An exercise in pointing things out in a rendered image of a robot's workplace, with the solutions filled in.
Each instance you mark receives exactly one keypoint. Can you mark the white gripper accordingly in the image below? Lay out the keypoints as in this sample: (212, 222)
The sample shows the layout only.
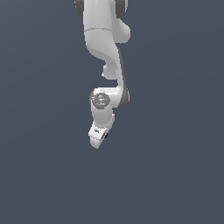
(96, 135)

